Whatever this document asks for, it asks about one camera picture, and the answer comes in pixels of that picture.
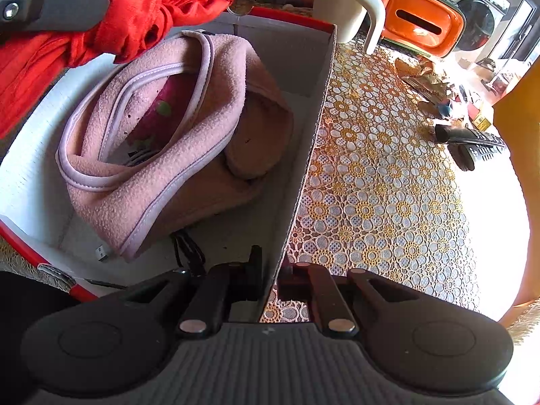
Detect red fabric cloth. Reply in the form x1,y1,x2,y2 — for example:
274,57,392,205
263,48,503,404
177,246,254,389
1,0,234,135

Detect white red-rimmed cardboard box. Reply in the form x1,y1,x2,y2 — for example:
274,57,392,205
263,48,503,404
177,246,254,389
1,7,336,301

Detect black dotted cloth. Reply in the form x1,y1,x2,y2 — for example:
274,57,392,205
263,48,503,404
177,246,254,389
169,229,206,277

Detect floral lace tablecloth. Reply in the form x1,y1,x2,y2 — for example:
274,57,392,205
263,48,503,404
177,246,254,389
0,4,480,326

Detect pink plush strawberry toy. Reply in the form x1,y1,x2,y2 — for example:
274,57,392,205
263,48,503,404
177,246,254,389
127,73,198,151

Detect black remote control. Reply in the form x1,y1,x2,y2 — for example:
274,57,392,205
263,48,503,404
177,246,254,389
434,125,510,171

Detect crumpled snack wrappers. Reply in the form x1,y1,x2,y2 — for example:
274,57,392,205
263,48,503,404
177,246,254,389
394,59,453,119

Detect yellow chair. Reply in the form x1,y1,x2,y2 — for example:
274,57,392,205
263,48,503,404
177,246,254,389
494,62,539,327

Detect orange green tissue box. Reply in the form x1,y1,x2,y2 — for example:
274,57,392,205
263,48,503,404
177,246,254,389
382,0,466,58

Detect cream mug with steel rim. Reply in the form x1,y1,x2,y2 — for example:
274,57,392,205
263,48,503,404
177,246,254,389
312,0,385,55

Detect washing machine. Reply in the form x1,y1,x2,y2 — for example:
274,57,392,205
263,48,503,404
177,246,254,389
450,0,510,63

